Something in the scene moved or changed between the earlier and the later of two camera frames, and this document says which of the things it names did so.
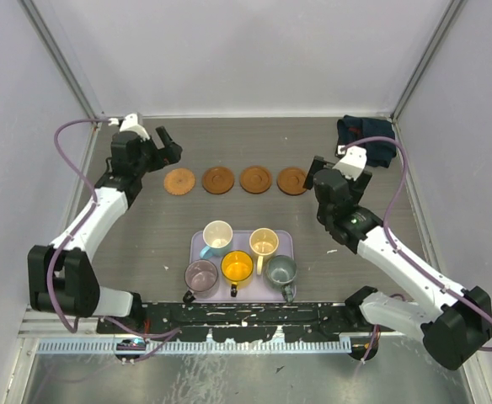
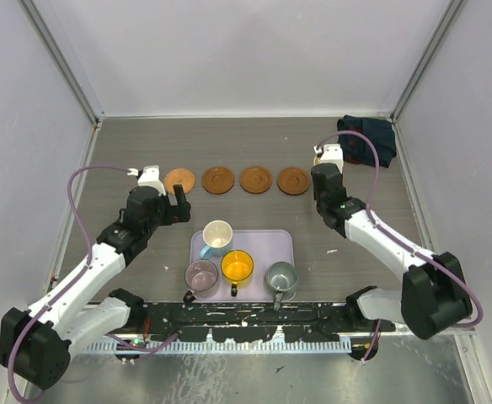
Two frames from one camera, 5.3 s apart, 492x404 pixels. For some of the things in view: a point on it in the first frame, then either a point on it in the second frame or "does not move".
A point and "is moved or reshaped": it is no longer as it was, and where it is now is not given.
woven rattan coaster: (179, 182) does not move
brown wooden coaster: (255, 180) does not move
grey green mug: (281, 270) is moved or reshaped
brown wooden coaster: (291, 180) does not move
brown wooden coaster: (218, 180) does not move
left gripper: (163, 156) -> (175, 213)
